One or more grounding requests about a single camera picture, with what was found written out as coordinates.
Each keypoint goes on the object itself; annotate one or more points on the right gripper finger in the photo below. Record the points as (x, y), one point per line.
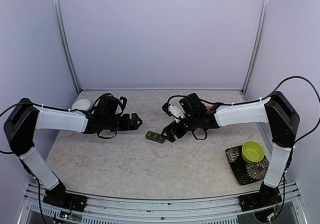
(169, 127)
(169, 136)

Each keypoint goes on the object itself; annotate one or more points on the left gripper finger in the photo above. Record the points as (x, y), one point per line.
(135, 119)
(135, 126)

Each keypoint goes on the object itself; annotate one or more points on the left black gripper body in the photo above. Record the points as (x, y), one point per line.
(125, 126)

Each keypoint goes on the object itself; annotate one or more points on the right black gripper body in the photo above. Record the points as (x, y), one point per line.
(180, 132)

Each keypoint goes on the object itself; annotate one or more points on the green weekly pill organizer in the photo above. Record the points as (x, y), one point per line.
(155, 137)

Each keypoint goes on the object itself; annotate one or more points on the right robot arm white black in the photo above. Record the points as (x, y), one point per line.
(275, 110)

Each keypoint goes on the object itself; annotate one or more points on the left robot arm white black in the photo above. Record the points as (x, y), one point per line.
(27, 117)

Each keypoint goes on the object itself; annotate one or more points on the white bowl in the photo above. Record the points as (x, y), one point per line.
(82, 105)

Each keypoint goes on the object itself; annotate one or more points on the lime green bowl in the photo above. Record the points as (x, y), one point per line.
(252, 152)

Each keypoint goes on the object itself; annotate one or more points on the black floral square plate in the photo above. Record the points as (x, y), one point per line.
(245, 173)

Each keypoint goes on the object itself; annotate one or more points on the aluminium front rail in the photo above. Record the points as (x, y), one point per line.
(101, 209)

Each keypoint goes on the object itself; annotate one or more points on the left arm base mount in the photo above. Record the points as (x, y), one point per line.
(66, 200)

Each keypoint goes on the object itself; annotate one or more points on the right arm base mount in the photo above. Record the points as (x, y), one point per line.
(256, 200)

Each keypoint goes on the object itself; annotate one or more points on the left aluminium frame post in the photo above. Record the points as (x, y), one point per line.
(65, 46)

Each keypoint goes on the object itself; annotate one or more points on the aluminium frame post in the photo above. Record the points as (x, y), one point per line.
(65, 46)
(256, 45)

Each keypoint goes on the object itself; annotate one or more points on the right aluminium frame post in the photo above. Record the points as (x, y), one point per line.
(256, 45)

